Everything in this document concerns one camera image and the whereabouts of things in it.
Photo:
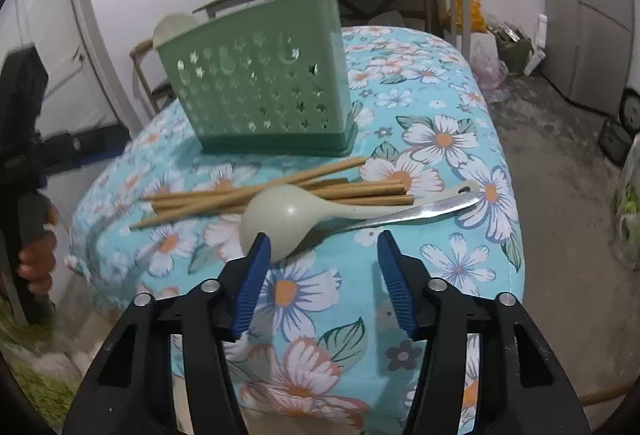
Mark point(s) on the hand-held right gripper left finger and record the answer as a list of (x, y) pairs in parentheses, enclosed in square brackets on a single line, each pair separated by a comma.
[(250, 285)]

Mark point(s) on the person's left hand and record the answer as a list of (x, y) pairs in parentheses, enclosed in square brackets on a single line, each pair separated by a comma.
[(40, 260)]

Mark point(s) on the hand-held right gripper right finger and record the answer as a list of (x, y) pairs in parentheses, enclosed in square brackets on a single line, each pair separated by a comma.
[(397, 285)]

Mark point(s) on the green plastic utensil holder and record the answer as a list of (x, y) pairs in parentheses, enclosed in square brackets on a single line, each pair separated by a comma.
[(260, 90)]

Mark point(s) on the green bag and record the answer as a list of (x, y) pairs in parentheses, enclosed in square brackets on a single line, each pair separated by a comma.
[(515, 50)]

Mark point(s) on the pink plastic bag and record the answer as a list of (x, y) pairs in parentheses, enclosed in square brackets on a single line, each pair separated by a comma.
[(487, 65)]

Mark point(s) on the black rice cooker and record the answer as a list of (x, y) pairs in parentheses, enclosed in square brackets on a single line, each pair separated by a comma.
[(615, 140)]

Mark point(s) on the yellow plastic bag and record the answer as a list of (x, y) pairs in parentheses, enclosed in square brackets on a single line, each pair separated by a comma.
[(470, 12)]

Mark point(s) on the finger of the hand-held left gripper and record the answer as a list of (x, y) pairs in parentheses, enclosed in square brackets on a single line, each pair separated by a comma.
[(85, 147)]

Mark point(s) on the white panel door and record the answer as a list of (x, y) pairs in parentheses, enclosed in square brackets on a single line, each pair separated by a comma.
[(85, 40)]

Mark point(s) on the blue floral tablecloth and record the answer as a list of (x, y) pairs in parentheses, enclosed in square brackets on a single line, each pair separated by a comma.
[(440, 140)]

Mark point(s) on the bundle of wooden chopsticks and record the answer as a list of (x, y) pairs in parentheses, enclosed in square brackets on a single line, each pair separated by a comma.
[(200, 205)]

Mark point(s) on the metal spoon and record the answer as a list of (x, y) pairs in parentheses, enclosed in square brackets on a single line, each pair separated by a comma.
[(425, 212)]

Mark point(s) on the clear bag of vegetables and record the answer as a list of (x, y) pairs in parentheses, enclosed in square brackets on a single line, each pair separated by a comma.
[(629, 215)]

